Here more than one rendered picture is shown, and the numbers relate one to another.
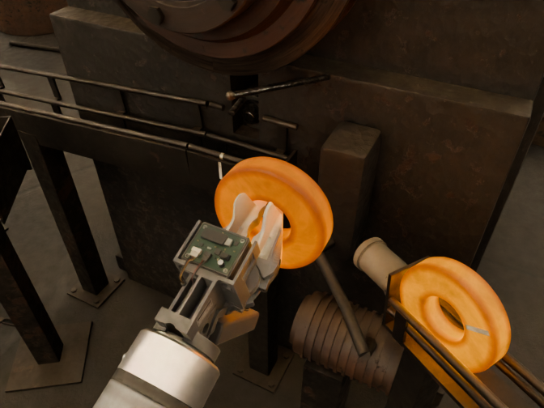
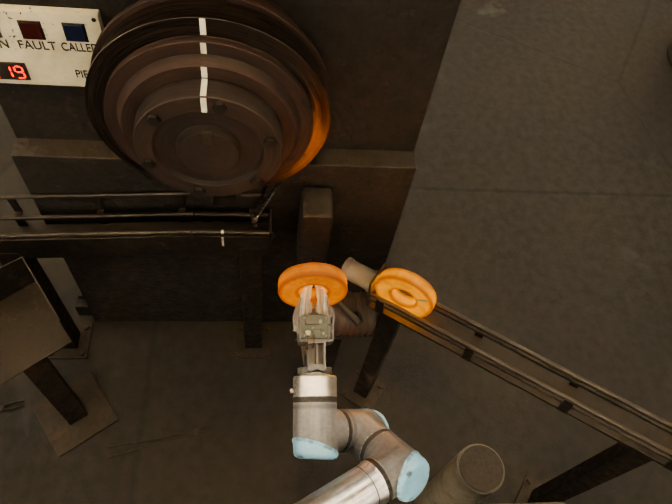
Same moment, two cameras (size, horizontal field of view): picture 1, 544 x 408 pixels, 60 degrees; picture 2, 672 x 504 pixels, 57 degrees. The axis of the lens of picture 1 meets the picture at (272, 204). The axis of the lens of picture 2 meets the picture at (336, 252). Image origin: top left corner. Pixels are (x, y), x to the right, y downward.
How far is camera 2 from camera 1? 0.89 m
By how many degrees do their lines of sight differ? 29
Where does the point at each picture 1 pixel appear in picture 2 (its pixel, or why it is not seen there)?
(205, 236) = (308, 323)
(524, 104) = (410, 157)
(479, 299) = (421, 287)
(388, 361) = (370, 319)
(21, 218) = not seen: outside the picture
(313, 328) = not seen: hidden behind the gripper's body
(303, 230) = (335, 291)
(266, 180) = (315, 277)
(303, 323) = not seen: hidden behind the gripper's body
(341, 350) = (341, 324)
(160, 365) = (320, 387)
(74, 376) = (110, 418)
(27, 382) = (73, 441)
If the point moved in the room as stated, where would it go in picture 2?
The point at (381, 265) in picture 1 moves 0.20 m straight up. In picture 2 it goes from (360, 276) to (372, 232)
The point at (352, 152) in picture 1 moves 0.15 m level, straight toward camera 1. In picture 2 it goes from (323, 215) to (342, 266)
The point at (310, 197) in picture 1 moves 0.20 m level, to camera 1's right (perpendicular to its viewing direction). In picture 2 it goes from (339, 277) to (415, 243)
